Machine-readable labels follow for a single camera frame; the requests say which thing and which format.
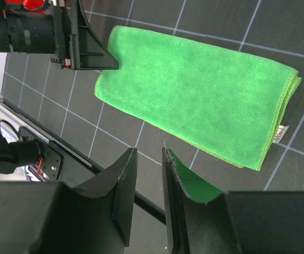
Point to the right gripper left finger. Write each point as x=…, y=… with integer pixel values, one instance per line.
x=50, y=217

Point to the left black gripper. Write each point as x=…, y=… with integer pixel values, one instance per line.
x=45, y=31

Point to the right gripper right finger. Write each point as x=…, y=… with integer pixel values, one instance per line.
x=201, y=218

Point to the green towel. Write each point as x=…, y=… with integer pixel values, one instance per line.
x=226, y=103

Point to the red plastic tray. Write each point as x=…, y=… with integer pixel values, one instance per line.
x=33, y=5

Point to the aluminium frame rail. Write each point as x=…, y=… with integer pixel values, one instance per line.
x=11, y=119

